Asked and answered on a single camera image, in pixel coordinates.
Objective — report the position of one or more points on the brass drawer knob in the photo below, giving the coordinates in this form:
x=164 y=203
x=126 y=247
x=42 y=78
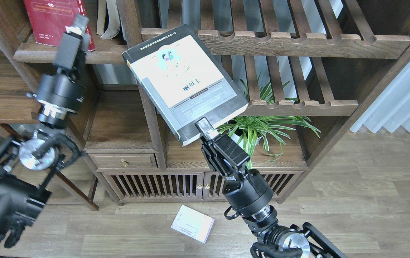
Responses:
x=124 y=163

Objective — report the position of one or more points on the white lavender cover book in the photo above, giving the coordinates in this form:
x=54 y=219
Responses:
x=193 y=223

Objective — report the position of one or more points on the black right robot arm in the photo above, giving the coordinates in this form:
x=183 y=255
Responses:
x=278 y=241

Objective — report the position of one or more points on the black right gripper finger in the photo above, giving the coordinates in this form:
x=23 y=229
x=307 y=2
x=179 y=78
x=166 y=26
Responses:
x=206 y=130

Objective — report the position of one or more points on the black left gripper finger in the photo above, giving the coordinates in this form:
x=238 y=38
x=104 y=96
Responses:
x=79 y=26

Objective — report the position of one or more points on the large wooden bookshelf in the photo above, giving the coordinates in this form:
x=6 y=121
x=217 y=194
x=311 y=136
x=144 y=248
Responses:
x=298 y=58

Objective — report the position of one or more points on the red cover book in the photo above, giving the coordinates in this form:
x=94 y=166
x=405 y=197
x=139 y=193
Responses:
x=49 y=18

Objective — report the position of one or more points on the upright cream books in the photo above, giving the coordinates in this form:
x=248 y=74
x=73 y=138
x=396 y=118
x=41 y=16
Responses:
x=108 y=20

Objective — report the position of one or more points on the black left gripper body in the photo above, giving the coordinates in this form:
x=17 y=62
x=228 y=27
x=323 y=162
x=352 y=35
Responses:
x=61 y=93

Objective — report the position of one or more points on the white pleated curtain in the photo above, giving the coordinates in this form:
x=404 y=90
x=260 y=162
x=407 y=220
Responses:
x=391 y=110

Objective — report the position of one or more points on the wooden side table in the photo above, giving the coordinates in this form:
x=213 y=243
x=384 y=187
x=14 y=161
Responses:
x=17 y=111

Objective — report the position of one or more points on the white plant pot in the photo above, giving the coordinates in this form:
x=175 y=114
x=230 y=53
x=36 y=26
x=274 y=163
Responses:
x=239 y=140

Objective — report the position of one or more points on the thick yellow grey book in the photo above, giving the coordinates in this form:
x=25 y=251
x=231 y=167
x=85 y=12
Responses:
x=185 y=82

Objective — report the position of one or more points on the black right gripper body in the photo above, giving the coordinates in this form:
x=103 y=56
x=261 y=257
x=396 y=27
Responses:
x=246 y=190

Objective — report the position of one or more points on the green spider plant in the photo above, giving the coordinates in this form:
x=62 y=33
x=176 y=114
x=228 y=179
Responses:
x=256 y=128

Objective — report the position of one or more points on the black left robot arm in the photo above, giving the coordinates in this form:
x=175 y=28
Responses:
x=28 y=165

